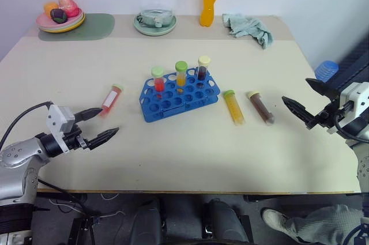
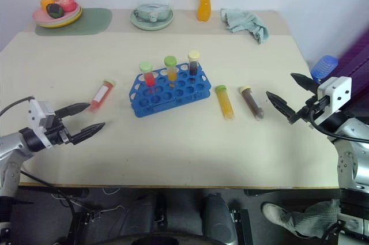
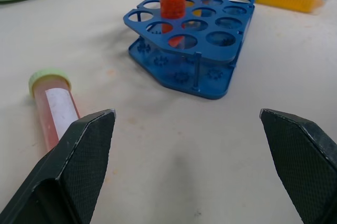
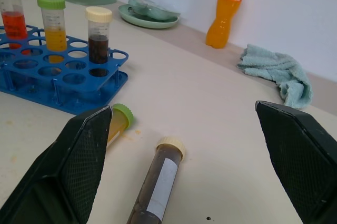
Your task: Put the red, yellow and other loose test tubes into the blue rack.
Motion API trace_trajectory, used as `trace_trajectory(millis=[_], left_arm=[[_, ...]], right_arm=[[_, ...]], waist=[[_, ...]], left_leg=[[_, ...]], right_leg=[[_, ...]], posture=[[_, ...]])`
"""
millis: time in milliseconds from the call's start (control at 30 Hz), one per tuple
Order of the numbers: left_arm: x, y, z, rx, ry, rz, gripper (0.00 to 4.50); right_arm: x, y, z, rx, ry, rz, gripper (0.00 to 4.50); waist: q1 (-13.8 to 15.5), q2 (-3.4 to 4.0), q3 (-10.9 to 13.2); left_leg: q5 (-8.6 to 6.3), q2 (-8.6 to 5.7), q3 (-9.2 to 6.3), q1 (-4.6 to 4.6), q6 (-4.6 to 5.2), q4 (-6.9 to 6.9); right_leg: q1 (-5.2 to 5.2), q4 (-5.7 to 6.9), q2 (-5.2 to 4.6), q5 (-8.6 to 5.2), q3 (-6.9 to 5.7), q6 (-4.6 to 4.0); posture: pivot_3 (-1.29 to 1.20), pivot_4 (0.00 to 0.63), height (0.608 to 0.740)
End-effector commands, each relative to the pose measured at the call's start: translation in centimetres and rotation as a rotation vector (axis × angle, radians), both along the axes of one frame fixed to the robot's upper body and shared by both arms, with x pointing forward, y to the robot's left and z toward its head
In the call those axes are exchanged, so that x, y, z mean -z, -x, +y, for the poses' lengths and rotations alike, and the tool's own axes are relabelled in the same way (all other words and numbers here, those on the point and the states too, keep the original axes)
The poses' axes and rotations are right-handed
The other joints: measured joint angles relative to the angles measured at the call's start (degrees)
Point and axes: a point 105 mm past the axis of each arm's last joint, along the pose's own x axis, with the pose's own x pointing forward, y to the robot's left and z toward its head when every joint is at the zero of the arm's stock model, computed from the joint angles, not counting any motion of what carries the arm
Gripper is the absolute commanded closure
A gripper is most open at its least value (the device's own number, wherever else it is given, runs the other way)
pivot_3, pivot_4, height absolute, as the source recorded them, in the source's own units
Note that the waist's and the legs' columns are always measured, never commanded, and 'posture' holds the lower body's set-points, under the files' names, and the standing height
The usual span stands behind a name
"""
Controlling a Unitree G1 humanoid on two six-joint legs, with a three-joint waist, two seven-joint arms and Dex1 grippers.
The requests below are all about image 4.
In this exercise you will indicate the clear plastic bag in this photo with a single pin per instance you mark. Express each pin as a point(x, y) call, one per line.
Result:
point(152, 9)

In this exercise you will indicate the brown liquid tube cream cap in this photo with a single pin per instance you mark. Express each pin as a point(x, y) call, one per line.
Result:
point(155, 181)
point(98, 42)

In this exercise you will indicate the light blue towel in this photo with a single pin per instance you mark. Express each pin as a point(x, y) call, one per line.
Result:
point(279, 73)

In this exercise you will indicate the blue test tube rack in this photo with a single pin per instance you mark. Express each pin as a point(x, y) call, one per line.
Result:
point(65, 76)

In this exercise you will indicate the red liquid tube green cap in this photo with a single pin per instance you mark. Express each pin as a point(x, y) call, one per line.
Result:
point(11, 15)

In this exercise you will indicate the orange soda bottle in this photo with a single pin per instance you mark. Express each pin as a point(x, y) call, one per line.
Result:
point(223, 15)

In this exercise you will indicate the mint green plate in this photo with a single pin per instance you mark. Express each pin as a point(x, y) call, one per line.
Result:
point(147, 18)

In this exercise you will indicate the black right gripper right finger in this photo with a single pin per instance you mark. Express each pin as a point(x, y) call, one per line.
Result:
point(302, 155)

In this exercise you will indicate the orange liquid tube green cap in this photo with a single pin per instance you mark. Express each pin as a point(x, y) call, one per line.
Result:
point(54, 29)
point(119, 121)

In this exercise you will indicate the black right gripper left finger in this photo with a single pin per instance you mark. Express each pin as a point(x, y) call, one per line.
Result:
point(71, 166)

